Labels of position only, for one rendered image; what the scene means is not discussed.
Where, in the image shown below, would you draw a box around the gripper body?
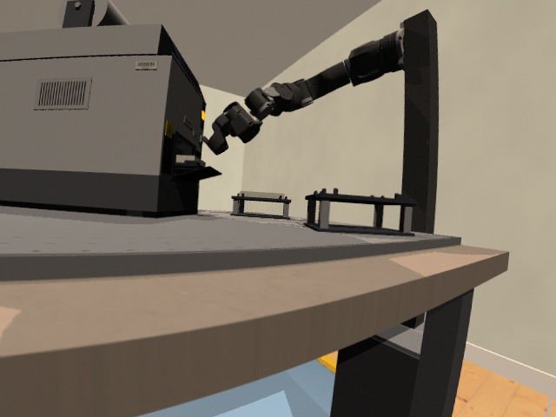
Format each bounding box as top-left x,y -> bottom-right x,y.
222,102 -> 274,143

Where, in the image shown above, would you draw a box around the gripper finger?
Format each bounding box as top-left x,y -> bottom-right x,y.
217,127 -> 230,156
202,109 -> 230,155

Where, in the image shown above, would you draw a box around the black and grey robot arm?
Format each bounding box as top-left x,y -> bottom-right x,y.
244,21 -> 405,119

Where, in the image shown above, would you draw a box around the beige roll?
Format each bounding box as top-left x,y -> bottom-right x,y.
58,0 -> 129,27

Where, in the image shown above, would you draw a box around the beige well plate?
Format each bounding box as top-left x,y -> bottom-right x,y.
175,155 -> 206,167

